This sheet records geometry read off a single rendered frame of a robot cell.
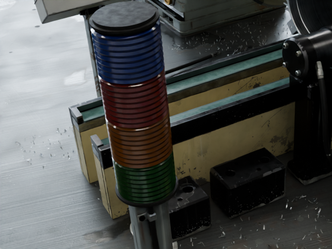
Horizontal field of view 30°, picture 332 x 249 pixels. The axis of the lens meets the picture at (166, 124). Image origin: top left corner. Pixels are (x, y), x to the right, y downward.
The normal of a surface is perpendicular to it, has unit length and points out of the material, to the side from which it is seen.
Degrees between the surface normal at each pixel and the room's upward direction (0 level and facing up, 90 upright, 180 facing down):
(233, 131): 90
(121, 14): 0
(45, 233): 0
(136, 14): 0
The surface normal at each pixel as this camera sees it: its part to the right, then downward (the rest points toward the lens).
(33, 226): -0.09, -0.83
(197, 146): 0.44, 0.46
